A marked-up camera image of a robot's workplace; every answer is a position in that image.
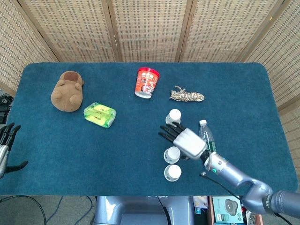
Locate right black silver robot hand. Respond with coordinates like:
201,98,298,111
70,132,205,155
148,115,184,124
158,121,209,162

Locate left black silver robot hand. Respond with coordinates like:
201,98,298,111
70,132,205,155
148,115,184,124
0,122,29,179

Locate white paper cup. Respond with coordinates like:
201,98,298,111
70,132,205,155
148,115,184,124
165,109,182,126
164,164,182,182
163,146,181,164

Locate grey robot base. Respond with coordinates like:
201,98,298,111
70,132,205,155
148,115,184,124
93,195,195,225

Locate clear plastic water bottle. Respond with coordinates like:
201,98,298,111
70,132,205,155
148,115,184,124
199,120,216,152

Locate black equipment pile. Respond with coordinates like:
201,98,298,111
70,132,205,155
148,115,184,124
0,92,13,125

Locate red instant noodle cup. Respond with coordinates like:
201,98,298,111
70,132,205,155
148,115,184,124
134,67,161,99

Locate teal product box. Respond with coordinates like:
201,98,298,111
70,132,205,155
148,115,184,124
212,196,244,223

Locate brown plush toy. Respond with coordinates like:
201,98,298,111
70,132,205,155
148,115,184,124
51,71,84,113

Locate blue felt table mat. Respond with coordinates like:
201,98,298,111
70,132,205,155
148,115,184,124
0,62,299,196

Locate green wet wipes pack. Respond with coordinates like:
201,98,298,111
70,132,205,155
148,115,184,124
83,101,118,129

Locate woven bamboo screen panel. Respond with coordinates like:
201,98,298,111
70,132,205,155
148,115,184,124
239,0,300,147
0,0,60,97
177,0,289,63
106,0,195,63
17,0,123,63

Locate beige rope bundle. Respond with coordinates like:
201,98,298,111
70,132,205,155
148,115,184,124
169,85,205,103

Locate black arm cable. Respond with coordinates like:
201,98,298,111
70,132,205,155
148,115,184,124
200,172,243,200

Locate black floor cable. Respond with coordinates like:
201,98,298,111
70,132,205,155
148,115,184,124
0,195,47,225

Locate blue floor cable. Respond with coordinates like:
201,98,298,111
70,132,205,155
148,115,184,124
45,195,95,225

